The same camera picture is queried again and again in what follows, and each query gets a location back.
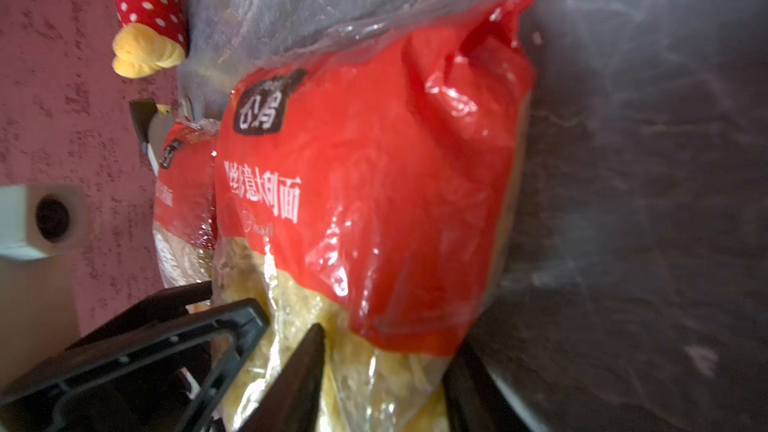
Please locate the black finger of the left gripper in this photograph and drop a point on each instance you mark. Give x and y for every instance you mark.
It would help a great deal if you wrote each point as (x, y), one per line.
(170, 376)
(163, 306)

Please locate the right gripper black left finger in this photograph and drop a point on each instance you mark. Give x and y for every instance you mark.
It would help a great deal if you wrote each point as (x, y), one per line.
(292, 403)

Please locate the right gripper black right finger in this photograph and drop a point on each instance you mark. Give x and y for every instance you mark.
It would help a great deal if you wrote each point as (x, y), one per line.
(474, 402)

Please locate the red macaroni bag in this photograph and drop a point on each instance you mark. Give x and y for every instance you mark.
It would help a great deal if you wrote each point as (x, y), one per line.
(184, 217)
(367, 184)

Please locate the yellow plush toy red dress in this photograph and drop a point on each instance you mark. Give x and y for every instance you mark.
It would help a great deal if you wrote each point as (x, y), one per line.
(152, 37)

